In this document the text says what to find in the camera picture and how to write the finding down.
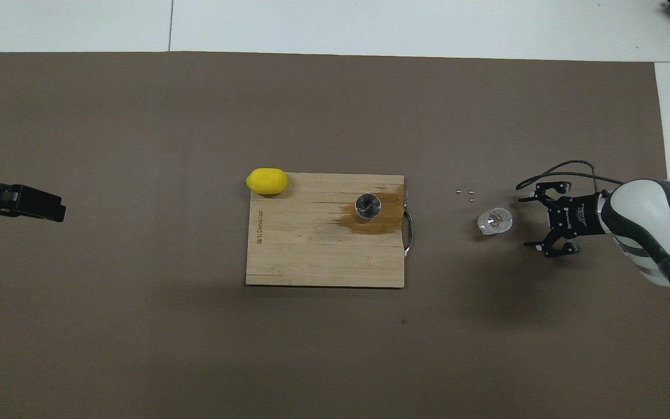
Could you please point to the yellow lemon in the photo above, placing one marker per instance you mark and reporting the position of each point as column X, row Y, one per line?
column 266, row 181

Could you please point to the metal jigger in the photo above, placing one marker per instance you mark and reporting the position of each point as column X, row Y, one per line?
column 367, row 208

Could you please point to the brown table mat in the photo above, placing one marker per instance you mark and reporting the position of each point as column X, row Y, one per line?
column 335, row 349

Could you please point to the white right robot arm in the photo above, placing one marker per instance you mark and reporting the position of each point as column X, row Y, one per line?
column 655, row 233

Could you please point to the clear glass cup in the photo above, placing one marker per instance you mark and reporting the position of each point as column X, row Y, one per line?
column 494, row 222

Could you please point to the wooden cutting board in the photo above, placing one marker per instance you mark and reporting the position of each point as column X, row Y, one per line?
column 312, row 250

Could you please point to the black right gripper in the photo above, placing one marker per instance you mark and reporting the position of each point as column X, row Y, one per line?
column 579, row 216

